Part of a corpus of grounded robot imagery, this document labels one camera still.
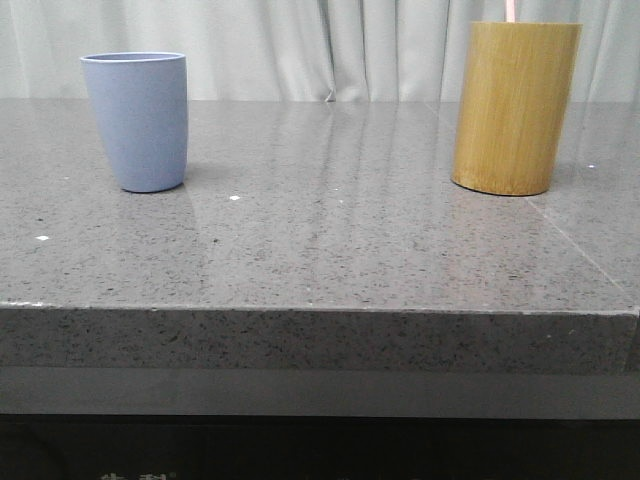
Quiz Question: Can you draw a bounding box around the bamboo cylinder holder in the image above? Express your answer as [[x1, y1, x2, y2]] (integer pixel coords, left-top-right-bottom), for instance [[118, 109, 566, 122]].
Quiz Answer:
[[451, 21, 582, 196]]

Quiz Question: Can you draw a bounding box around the pink chopstick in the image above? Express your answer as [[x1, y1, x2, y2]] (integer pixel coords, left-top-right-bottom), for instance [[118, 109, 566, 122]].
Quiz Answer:
[[504, 0, 516, 23]]

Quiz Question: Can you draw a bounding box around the blue plastic cup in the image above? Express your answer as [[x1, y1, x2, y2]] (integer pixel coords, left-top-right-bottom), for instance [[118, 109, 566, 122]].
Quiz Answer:
[[80, 52, 189, 193]]

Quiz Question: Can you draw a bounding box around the white curtain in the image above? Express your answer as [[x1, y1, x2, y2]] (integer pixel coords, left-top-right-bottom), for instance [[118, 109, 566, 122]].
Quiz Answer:
[[0, 0, 640, 104]]

